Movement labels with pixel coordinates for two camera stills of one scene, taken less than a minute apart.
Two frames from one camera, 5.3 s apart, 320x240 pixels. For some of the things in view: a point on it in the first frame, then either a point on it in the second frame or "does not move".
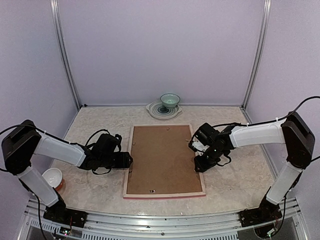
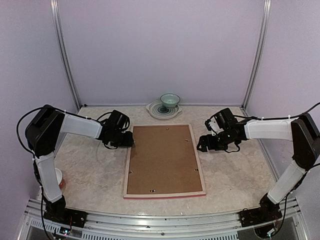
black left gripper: [124, 162] to [129, 142]
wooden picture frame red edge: [163, 163] does not move
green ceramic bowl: [170, 100] does not move
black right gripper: [203, 166] to [211, 146]
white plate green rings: [157, 110] does not move
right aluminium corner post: [256, 65] does not move
